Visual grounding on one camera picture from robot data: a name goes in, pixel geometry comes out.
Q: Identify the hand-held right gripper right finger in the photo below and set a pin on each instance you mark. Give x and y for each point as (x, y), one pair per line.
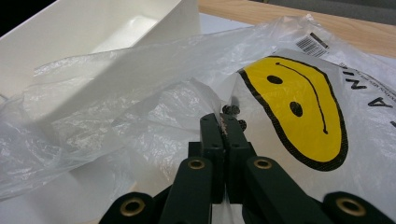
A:
(235, 143)

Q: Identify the white plastic bin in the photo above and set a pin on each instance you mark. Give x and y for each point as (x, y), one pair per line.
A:
(77, 28)

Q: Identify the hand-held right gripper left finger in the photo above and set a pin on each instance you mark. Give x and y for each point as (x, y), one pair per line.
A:
(213, 140)

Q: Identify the clear smiley plastic bag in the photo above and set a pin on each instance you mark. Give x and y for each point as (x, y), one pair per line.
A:
(155, 109)

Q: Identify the wooden table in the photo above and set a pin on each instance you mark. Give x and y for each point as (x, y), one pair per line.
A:
(342, 31)

